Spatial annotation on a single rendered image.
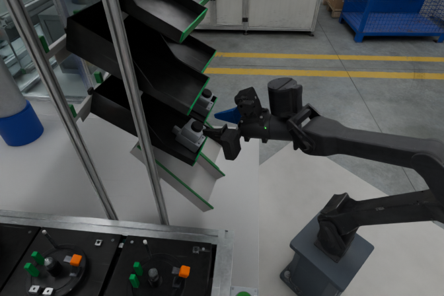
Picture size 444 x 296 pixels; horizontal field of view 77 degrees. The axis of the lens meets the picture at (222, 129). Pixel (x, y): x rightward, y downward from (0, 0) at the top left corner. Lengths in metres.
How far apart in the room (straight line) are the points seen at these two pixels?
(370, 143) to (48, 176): 1.13
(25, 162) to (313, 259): 1.15
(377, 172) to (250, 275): 1.83
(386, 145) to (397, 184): 2.05
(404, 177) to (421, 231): 1.48
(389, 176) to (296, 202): 1.59
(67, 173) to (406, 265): 1.22
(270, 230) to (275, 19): 3.81
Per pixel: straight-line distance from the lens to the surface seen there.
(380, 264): 1.05
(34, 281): 0.90
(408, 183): 2.61
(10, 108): 1.41
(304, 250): 0.75
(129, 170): 1.19
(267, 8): 4.46
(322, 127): 0.56
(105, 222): 0.95
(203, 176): 0.90
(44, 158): 1.39
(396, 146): 0.51
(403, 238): 1.13
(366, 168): 2.56
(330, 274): 0.75
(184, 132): 0.70
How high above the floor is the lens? 1.72
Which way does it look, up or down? 41 degrees down
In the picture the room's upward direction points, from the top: straight up
